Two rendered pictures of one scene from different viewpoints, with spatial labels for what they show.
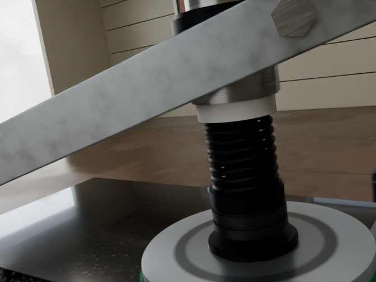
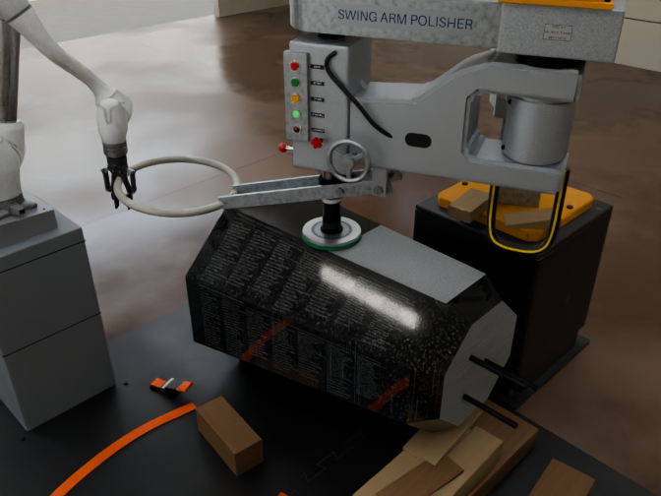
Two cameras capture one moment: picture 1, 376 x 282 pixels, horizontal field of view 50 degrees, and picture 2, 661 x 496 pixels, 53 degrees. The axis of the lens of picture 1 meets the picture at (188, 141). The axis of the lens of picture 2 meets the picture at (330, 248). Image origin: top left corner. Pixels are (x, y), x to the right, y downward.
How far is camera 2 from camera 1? 204 cm
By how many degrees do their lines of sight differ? 21
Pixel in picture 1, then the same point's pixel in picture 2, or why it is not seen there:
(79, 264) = (284, 224)
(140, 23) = not seen: outside the picture
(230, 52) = (328, 193)
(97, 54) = not seen: outside the picture
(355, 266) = (348, 239)
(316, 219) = (351, 226)
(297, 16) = (339, 192)
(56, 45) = not seen: outside the picture
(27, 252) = (267, 217)
